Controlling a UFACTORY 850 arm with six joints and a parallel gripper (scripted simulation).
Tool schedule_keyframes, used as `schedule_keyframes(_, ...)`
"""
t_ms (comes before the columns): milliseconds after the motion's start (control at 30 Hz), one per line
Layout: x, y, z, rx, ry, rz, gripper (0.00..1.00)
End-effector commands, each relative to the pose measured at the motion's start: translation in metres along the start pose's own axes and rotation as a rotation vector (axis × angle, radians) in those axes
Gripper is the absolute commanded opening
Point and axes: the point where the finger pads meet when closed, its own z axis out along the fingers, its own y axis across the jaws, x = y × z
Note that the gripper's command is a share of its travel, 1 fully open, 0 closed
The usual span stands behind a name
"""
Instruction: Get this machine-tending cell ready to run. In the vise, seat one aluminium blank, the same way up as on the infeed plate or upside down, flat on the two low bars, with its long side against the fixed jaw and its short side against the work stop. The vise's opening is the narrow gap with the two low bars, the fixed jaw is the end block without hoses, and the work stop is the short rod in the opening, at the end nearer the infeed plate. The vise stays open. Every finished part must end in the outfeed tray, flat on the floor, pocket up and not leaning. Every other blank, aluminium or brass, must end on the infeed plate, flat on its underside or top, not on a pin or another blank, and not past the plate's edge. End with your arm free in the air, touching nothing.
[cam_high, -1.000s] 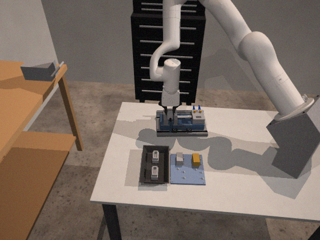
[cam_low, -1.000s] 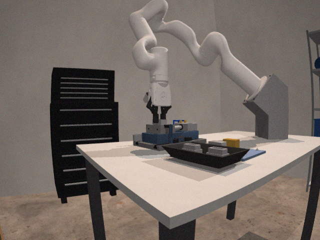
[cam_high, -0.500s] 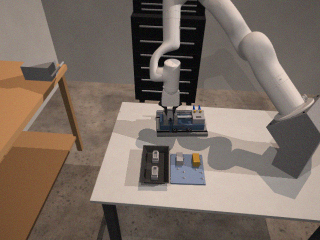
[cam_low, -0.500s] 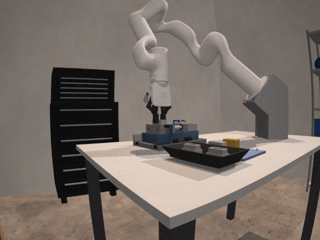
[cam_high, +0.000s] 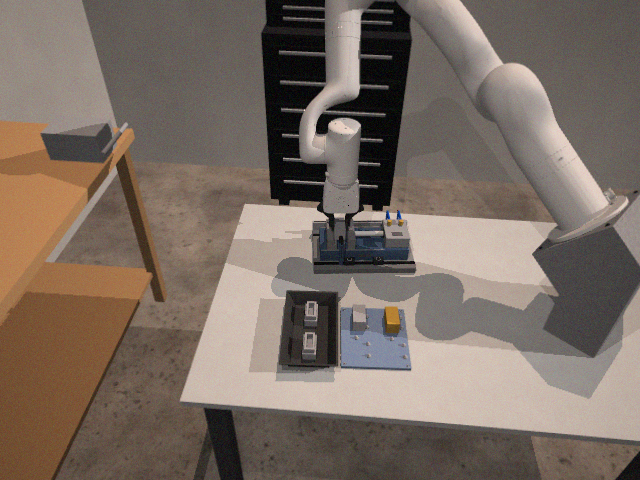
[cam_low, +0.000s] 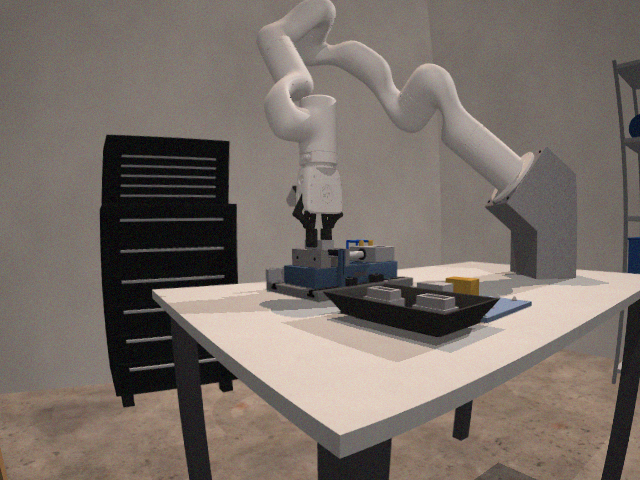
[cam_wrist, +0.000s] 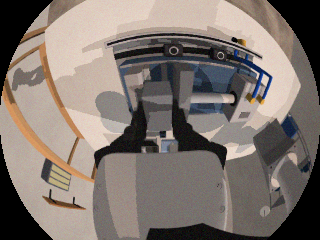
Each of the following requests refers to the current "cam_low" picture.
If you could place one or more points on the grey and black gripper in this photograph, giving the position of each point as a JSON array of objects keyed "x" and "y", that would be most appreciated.
[{"x": 321, "y": 194}]

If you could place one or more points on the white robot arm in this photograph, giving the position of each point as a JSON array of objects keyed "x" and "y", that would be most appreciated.
[{"x": 429, "y": 88}]

